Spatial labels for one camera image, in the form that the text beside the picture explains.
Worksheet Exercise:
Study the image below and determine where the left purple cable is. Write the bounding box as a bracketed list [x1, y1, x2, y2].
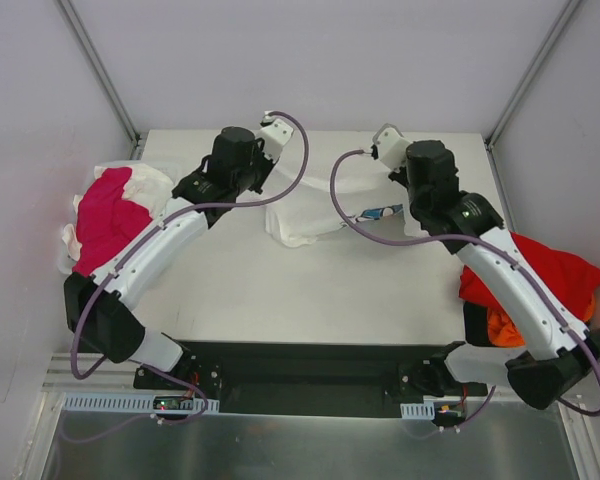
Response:
[59, 110, 311, 444]

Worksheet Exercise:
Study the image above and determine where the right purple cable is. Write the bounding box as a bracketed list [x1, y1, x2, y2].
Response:
[329, 147, 600, 439]

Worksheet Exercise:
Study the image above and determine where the right aluminium corner profile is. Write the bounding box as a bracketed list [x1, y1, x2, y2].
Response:
[484, 0, 584, 149]

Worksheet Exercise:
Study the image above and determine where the purple cable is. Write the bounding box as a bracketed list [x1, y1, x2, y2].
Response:
[329, 147, 600, 439]
[59, 110, 311, 444]

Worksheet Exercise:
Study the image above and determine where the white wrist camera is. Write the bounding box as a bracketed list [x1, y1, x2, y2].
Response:
[255, 111, 295, 163]
[371, 123, 412, 171]

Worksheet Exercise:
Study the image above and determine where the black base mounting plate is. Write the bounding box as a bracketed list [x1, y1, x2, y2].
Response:
[132, 338, 499, 420]

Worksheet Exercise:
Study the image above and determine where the white laundry basket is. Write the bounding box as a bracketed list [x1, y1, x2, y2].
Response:
[58, 160, 182, 276]

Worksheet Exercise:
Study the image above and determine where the left grey cable duct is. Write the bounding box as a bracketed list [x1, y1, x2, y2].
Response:
[63, 393, 220, 415]

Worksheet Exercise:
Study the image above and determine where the left aluminium corner profile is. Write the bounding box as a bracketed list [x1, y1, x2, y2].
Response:
[55, 0, 144, 158]

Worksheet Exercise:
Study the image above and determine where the right grey cable duct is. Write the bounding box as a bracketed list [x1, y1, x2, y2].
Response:
[400, 401, 436, 421]

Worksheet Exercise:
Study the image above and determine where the black folded garment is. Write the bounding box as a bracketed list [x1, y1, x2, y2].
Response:
[463, 302, 494, 347]

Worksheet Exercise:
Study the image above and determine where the aluminium front rail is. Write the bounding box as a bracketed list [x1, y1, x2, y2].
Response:
[42, 353, 137, 392]

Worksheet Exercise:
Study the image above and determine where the magenta t-shirt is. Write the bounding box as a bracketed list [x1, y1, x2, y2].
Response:
[72, 167, 152, 277]

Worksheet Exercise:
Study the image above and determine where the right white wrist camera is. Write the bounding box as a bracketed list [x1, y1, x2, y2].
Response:
[371, 123, 412, 171]

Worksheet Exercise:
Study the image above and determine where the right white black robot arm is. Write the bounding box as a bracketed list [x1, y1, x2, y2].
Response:
[385, 140, 600, 410]

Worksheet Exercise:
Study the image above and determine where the aluminium corner profile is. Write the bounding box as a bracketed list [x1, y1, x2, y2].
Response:
[55, 0, 144, 158]
[484, 0, 584, 149]

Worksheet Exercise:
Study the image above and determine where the red folded t-shirt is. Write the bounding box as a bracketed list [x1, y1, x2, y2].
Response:
[459, 233, 600, 322]

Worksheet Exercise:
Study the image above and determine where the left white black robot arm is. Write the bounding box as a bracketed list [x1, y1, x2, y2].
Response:
[64, 119, 293, 389]

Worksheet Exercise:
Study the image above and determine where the grey cable duct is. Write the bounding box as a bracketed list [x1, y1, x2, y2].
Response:
[63, 393, 220, 415]
[400, 401, 436, 421]

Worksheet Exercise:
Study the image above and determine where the pale pink white garment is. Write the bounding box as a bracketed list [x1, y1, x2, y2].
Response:
[59, 159, 182, 272]

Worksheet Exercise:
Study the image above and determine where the white daisy print t-shirt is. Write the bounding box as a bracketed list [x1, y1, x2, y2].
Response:
[265, 156, 407, 248]

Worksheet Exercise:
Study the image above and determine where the orange folded t-shirt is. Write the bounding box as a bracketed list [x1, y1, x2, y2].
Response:
[486, 293, 596, 348]

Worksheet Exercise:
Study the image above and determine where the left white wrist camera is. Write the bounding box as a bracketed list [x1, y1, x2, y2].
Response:
[255, 111, 295, 163]

